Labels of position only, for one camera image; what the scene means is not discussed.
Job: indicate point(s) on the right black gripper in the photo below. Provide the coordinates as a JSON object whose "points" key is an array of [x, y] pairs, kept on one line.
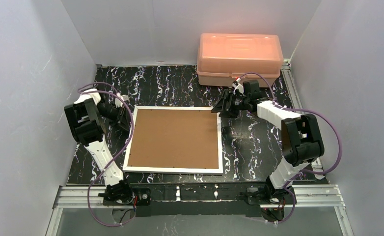
{"points": [[229, 103]]}

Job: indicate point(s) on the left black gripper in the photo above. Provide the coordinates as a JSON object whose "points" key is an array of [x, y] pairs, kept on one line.
{"points": [[123, 116]]}

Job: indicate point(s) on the brown backing board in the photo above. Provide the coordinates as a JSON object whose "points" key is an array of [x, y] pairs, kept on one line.
{"points": [[174, 138]]}

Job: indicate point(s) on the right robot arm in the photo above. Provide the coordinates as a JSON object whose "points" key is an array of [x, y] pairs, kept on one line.
{"points": [[300, 135]]}

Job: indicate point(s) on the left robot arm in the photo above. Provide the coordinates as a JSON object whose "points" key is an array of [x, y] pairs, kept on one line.
{"points": [[84, 117]]}

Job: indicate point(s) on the pink plastic storage box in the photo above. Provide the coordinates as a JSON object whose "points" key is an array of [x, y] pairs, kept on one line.
{"points": [[223, 57]]}

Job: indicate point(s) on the aluminium rail base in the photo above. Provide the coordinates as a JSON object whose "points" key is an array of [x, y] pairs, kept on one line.
{"points": [[228, 198]]}

